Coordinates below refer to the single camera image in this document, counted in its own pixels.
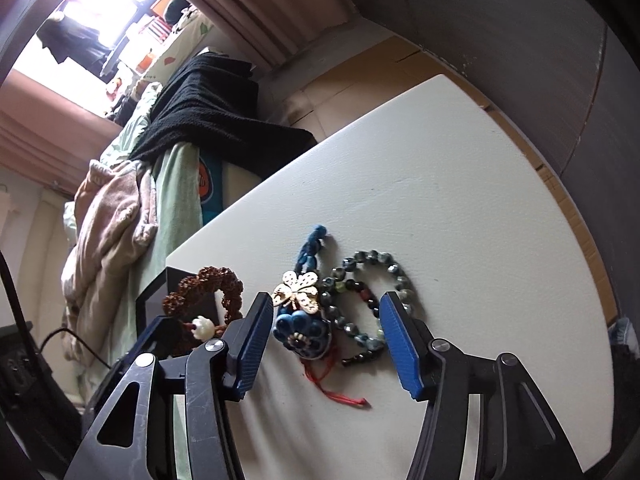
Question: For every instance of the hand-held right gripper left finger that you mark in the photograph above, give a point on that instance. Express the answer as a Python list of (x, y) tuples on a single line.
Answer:
[(250, 350)]

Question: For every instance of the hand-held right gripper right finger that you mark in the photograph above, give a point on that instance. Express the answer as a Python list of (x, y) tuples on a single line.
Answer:
[(400, 345)]

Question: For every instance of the gold butterfly hair clip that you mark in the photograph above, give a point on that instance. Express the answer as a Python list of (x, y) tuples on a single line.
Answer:
[(296, 292)]

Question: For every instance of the black jewelry box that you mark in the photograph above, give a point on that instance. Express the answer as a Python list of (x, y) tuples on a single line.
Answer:
[(155, 305)]

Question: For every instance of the light green bed sheet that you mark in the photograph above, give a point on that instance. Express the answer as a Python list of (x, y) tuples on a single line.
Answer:
[(175, 195)]

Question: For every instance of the pink fleece blanket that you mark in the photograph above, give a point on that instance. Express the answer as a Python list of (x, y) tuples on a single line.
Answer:
[(107, 230)]

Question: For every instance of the black fuzzy blanket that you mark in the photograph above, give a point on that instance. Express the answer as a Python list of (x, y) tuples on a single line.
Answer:
[(210, 110)]

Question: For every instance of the beige curtain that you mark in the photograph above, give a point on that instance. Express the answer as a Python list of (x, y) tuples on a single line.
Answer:
[(295, 5)]

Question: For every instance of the black clothing on hanger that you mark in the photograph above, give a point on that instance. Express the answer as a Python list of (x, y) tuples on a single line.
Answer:
[(75, 40)]

